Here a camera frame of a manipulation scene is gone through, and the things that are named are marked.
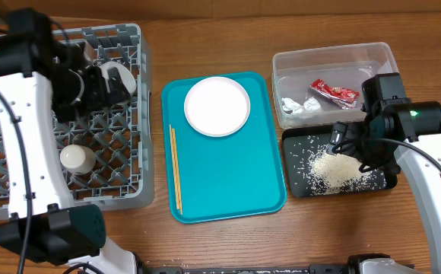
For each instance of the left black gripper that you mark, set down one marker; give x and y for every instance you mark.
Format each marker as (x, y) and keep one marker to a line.
(106, 84)

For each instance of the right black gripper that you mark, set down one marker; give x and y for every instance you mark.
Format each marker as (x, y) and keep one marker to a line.
(349, 132)

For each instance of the grey-green bowl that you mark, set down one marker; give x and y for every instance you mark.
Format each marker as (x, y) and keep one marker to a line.
(120, 83)

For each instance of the white rice pile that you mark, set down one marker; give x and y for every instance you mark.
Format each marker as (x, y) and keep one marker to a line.
(338, 171)

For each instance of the red snack wrapper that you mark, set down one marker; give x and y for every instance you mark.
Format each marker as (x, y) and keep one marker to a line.
(343, 97)

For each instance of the white tissue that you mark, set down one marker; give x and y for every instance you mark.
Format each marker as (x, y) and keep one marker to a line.
(311, 105)

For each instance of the wooden chopstick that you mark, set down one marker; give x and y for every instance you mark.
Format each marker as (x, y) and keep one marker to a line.
(174, 171)
(176, 162)

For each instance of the white cup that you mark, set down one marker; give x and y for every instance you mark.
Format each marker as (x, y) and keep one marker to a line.
(77, 159)

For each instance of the large white plate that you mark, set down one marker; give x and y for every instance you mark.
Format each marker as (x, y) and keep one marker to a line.
(217, 106)

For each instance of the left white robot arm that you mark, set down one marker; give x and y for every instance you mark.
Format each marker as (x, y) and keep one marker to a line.
(42, 81)

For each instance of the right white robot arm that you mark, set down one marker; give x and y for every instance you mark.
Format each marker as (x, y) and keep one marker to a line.
(399, 136)

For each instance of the grey dishwasher rack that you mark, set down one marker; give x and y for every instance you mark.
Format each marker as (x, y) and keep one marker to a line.
(123, 176)

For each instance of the black waste tray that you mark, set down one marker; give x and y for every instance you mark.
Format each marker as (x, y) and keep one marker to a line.
(389, 179)

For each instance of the clear plastic bin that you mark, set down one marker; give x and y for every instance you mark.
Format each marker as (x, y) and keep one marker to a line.
(346, 66)

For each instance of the teal plastic tray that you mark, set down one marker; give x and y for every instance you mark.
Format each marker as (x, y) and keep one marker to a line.
(228, 177)

